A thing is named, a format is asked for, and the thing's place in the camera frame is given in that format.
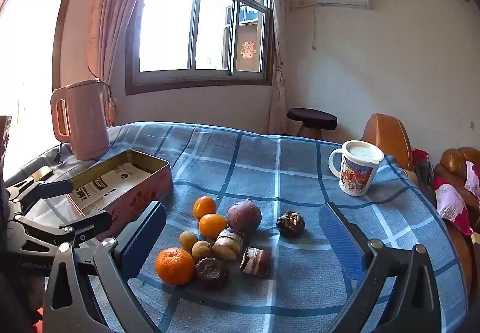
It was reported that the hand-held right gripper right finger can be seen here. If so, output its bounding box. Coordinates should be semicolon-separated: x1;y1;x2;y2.
319;202;442;333

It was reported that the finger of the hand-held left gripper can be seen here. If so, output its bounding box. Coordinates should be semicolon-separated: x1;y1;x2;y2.
13;210;114;255
4;178;74;214

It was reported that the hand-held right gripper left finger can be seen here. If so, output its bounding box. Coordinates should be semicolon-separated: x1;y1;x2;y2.
42;200;167;333

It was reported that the large mandarin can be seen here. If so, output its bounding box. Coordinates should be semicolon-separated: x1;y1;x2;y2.
155;247;196;286

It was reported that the tan longan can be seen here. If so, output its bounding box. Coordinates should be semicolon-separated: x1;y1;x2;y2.
178;230;199;252
191;240;215;262

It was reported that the pink tin box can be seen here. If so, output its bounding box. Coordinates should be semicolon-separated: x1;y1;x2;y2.
65;148;174;232

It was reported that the small orange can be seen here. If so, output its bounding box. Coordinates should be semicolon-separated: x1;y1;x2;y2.
193;196;218;220
198;214;228;240

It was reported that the cake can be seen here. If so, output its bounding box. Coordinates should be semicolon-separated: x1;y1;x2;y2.
240;247;272;277

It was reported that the purple passion fruit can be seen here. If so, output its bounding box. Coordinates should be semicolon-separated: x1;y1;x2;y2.
226;198;262;233

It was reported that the black smartphone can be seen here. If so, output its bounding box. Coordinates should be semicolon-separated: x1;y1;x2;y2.
32;165;54;181

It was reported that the white printed mug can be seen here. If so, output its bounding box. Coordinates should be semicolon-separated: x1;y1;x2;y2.
328;140;385;197

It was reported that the pink electric kettle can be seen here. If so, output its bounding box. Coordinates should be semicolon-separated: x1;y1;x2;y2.
50;79;110;161

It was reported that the blue plaid tablecloth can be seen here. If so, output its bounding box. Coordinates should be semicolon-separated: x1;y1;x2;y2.
4;121;469;333

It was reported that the brown leather sofa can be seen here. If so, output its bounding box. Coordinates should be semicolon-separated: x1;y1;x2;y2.
361;113;480;304

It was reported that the dark round stool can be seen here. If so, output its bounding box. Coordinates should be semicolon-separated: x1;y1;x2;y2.
287;107;338;139

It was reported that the pink floral cloth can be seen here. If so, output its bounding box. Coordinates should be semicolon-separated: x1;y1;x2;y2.
412;148;480;236

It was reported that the wooden framed window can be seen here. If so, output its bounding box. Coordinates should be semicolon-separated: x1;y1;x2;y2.
125;0;274;96

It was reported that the pink patterned curtain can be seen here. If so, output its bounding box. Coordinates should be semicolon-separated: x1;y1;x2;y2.
86;0;162;127

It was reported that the pale plain curtain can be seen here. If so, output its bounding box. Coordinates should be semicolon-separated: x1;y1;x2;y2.
267;0;301;136

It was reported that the wooden balcony door frame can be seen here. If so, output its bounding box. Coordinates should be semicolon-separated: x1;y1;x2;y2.
0;0;76;101

